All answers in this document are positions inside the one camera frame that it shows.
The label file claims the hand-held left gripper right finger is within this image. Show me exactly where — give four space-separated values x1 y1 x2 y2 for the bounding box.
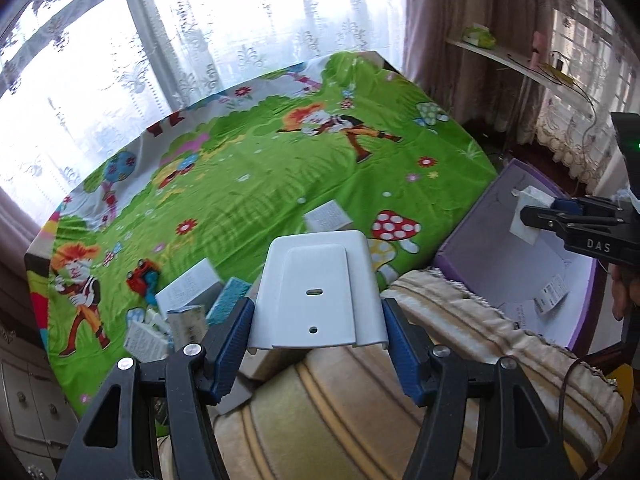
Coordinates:
381 298 577 480

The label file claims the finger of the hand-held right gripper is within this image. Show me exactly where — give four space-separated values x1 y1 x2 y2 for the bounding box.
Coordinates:
520 205 620 242
550 197 623 218

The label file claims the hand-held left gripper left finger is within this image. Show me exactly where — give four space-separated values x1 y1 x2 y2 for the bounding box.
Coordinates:
55 298 257 480

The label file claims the small white carton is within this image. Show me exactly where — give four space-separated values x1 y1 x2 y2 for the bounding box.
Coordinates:
509 186 556 245

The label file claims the purple storage box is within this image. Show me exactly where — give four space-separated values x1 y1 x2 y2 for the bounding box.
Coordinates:
432 159 601 356

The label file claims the white plastic cover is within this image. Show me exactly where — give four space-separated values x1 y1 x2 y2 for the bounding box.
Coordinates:
247 230 390 352

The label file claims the person's right hand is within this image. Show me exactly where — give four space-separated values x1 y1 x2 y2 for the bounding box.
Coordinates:
611 264 640 322

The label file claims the teal packet box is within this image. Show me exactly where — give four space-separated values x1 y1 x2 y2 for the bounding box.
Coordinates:
205 277 253 328

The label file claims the beige printed small box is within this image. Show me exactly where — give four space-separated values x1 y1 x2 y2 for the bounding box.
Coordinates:
167 306 208 353

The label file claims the white box with grey text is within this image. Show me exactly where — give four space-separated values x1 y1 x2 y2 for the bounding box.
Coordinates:
155 258 223 311

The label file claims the white paper label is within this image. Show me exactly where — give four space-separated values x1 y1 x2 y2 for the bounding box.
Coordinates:
532 280 569 317

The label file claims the small white plastic piece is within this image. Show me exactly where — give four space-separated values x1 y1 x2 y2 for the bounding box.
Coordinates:
145 307 171 333

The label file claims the white and blue small box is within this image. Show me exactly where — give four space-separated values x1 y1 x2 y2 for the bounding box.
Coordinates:
124 321 171 362

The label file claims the lace curtain with purple flowers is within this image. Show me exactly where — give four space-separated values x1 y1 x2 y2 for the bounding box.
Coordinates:
535 0 640 196

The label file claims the striped plush blanket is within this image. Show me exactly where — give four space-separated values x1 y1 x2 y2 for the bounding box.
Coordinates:
155 267 626 480

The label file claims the red toy car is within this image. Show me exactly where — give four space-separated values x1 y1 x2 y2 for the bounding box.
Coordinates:
126 259 162 306

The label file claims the pink bottle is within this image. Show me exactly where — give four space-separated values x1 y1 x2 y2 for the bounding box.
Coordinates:
532 30 549 68

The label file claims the white square box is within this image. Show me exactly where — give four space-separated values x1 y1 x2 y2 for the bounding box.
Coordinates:
304 200 351 235

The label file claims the green cartoon printed bedsheet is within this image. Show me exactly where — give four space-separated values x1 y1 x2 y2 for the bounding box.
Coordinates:
24 51 501 418

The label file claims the green item on shelf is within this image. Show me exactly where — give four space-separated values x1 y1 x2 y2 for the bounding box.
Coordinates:
462 25 498 48

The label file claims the cream carved cabinet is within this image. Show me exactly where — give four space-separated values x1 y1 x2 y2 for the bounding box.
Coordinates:
0 320 81 480

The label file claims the brown drape curtain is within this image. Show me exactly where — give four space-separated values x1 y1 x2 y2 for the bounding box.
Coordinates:
400 0 556 128

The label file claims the white lace curtain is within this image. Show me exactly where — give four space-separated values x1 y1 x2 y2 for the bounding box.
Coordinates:
0 0 416 221

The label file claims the white wall shelf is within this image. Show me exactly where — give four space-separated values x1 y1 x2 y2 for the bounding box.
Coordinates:
445 35 596 116

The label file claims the black cable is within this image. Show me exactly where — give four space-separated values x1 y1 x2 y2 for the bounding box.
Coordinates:
559 352 608 441

